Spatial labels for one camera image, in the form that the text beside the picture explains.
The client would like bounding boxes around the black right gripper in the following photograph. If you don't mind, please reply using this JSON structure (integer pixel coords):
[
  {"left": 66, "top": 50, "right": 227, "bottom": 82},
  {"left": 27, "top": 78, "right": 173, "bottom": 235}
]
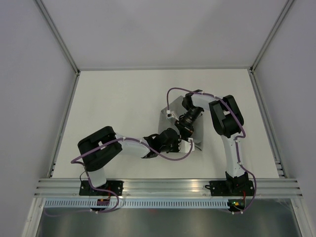
[{"left": 174, "top": 106, "right": 202, "bottom": 142}]

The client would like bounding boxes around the grey cloth napkin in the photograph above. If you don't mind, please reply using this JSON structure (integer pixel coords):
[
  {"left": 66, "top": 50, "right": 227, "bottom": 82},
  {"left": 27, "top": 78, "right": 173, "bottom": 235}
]
[{"left": 158, "top": 96, "right": 204, "bottom": 149}]

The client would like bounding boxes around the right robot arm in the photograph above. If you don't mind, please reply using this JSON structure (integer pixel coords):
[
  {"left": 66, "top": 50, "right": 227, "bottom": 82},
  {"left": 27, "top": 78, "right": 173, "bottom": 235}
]
[{"left": 175, "top": 90, "right": 249, "bottom": 195}]

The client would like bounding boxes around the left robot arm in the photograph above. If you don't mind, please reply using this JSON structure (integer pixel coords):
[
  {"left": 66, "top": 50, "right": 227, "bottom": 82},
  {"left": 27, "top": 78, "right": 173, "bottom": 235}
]
[{"left": 78, "top": 126, "right": 181, "bottom": 196}]

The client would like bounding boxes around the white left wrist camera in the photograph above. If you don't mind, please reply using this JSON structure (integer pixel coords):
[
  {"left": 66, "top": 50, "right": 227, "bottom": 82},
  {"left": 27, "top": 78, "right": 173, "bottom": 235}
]
[{"left": 179, "top": 138, "right": 195, "bottom": 153}]

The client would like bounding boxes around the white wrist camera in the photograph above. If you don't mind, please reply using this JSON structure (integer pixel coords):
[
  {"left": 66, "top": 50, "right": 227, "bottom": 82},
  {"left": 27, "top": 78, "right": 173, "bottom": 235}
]
[
  {"left": 166, "top": 110, "right": 177, "bottom": 119},
  {"left": 179, "top": 138, "right": 195, "bottom": 153}
]

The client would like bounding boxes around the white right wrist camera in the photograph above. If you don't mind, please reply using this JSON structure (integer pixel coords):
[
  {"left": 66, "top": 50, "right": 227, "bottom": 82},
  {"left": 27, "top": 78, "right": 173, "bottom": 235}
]
[{"left": 166, "top": 110, "right": 177, "bottom": 119}]

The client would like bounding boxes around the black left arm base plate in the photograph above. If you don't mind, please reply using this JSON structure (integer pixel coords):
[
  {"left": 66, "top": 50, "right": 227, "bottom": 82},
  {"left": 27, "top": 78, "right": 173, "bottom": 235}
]
[{"left": 79, "top": 180, "right": 123, "bottom": 197}]

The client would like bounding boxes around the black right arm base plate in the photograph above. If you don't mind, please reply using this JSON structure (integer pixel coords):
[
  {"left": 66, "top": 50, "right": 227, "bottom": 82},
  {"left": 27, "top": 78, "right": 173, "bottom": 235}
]
[{"left": 209, "top": 180, "right": 255, "bottom": 197}]

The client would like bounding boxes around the right aluminium frame post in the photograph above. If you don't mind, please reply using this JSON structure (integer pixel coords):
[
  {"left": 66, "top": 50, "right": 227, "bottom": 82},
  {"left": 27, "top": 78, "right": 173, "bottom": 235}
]
[{"left": 248, "top": 0, "right": 296, "bottom": 74}]

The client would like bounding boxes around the aluminium frame post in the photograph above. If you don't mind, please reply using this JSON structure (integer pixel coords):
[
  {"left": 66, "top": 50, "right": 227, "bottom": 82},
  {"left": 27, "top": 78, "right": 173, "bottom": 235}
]
[
  {"left": 248, "top": 0, "right": 296, "bottom": 74},
  {"left": 34, "top": 0, "right": 80, "bottom": 75}
]

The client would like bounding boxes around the aluminium front rail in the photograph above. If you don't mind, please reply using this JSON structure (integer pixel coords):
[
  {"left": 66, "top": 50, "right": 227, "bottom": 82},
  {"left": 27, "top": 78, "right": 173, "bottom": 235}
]
[{"left": 33, "top": 178, "right": 303, "bottom": 198}]

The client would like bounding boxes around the white slotted cable duct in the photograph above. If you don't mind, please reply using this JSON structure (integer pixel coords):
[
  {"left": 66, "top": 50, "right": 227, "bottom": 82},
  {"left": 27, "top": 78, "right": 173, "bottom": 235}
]
[{"left": 44, "top": 198, "right": 229, "bottom": 209}]

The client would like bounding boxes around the left aluminium frame post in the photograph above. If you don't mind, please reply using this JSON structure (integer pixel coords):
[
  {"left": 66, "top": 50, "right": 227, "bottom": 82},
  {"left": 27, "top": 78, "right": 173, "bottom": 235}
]
[{"left": 34, "top": 0, "right": 80, "bottom": 75}]

